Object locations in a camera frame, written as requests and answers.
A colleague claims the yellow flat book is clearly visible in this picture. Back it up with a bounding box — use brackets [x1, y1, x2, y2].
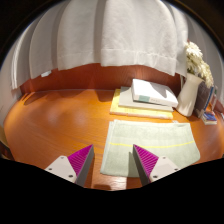
[109, 88, 174, 120]

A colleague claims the white flower bouquet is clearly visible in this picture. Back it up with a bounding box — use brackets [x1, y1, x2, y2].
[184, 41, 215, 89]

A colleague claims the pale green towel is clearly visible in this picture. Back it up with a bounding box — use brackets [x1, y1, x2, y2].
[99, 119, 202, 179]

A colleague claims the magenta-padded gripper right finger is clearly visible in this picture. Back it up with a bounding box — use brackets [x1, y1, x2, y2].
[132, 143, 181, 186]

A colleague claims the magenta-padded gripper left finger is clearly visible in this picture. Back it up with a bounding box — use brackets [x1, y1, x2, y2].
[44, 143, 96, 187]

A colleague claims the blue standing book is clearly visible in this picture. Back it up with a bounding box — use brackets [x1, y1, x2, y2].
[206, 85, 216, 113]

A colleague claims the dark grey standing book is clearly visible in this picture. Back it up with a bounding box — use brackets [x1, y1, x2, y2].
[194, 80, 212, 119]

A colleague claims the white ceramic vase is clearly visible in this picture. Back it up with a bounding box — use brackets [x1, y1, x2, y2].
[175, 73, 205, 118]

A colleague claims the white curtain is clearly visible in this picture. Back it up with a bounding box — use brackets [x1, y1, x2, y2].
[0, 0, 204, 91]

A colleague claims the grey flat book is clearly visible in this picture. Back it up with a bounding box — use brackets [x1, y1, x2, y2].
[118, 86, 175, 113]

